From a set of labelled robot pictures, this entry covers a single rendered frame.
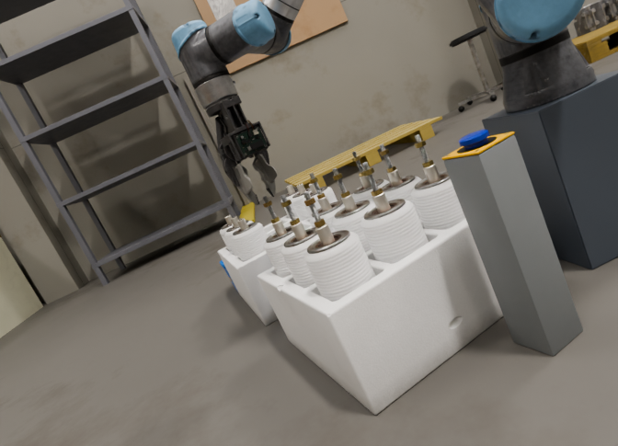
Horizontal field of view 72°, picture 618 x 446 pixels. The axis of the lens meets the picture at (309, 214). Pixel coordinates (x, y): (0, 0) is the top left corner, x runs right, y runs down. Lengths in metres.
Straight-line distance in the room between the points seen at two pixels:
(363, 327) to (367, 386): 0.09
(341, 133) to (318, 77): 0.56
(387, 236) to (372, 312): 0.13
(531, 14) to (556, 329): 0.44
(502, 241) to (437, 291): 0.15
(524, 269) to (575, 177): 0.26
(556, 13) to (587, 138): 0.23
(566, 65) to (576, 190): 0.21
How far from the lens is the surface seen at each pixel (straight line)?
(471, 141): 0.62
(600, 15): 4.79
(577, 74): 0.88
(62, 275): 4.33
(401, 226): 0.71
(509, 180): 0.63
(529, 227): 0.65
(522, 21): 0.72
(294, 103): 4.14
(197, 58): 0.87
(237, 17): 0.83
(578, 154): 0.86
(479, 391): 0.69
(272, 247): 0.88
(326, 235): 0.68
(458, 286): 0.75
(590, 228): 0.89
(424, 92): 4.46
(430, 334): 0.73
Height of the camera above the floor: 0.43
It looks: 10 degrees down
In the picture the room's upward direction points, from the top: 25 degrees counter-clockwise
